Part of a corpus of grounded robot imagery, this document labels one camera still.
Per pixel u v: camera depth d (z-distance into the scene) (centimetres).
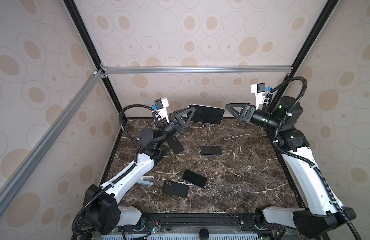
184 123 55
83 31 75
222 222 76
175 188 85
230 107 60
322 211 38
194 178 89
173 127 52
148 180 87
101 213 39
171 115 57
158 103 51
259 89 51
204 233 62
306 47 81
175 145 104
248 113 50
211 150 101
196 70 92
